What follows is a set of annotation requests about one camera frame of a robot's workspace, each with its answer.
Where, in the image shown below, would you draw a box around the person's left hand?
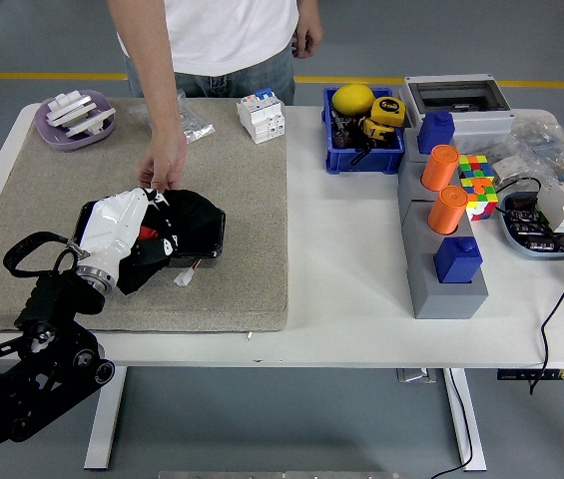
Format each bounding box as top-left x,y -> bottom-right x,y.
290,15 -> 324,60

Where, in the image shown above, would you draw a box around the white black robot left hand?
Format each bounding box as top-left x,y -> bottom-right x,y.
78,187 -> 183,274

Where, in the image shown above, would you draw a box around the person's right hand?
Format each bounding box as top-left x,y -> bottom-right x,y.
136,128 -> 189,192

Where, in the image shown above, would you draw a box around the black table control panel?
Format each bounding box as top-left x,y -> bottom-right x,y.
496,367 -> 564,381

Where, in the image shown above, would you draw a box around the clear bag of screws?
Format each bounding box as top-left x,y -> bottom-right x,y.
129,88 -> 217,146

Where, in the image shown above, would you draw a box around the person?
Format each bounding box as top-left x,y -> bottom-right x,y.
106,0 -> 323,107

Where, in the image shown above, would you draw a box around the yellow ball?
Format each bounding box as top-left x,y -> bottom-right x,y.
330,83 -> 375,118

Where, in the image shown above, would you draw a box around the white long plastic piece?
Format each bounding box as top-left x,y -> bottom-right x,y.
45,98 -> 101,126
64,107 -> 117,139

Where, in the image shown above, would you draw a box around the white circuit breaker blue lever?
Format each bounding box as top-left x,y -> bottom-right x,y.
236,87 -> 286,145

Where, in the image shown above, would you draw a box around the large yellow black tape measure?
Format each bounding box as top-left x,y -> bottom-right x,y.
369,96 -> 407,129

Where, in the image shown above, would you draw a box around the brown part in bin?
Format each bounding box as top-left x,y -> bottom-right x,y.
333,130 -> 362,151

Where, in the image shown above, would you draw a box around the white ridged plastic piece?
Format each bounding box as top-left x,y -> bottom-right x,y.
50,89 -> 94,115

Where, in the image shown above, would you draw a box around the small yellow black tape measure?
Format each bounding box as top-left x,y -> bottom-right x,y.
360,117 -> 396,142

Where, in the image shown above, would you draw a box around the purple plastic tray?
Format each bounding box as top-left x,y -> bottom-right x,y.
34,89 -> 117,152

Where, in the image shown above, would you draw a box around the grey-brown mat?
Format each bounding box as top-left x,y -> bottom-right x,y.
0,97 -> 290,334

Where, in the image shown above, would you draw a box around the blue plastic bin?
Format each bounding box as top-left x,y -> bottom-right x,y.
321,87 -> 407,175

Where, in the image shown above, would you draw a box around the blue block with knob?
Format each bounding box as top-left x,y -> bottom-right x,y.
433,236 -> 484,284
418,110 -> 456,155

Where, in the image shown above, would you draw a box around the orange cylinder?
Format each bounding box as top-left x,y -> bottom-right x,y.
420,144 -> 461,192
427,186 -> 469,236

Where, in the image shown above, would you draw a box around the white table leg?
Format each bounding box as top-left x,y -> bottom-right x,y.
83,366 -> 128,471
443,367 -> 487,473

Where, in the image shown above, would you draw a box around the colourful puzzle cube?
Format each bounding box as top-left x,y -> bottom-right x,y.
456,154 -> 496,182
460,177 -> 500,223

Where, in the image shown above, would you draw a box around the small bag with white part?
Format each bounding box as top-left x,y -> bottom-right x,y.
491,154 -> 530,187

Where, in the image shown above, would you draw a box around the clear bag of parts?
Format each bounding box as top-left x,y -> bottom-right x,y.
508,117 -> 564,151
530,142 -> 564,177

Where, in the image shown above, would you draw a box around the grey-blue tray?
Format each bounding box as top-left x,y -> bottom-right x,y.
498,192 -> 564,262

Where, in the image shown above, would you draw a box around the black circuit modules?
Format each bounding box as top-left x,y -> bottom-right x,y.
504,195 -> 564,253

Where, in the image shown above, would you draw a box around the grey block holder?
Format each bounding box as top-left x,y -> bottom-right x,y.
396,124 -> 490,320

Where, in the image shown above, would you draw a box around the grey box under table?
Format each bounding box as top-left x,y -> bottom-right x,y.
394,367 -> 437,384

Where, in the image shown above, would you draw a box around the panel wire with white connector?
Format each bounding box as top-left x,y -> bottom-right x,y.
171,256 -> 208,288

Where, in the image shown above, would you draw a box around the grey electrical enclosure box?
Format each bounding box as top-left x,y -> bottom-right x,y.
399,74 -> 516,154

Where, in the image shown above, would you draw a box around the thin black cable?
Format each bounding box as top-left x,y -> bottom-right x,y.
491,176 -> 545,217

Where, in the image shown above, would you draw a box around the black power cable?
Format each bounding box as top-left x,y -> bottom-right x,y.
528,247 -> 564,396

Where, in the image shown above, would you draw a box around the black cable under table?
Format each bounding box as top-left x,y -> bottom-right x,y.
428,367 -> 475,479

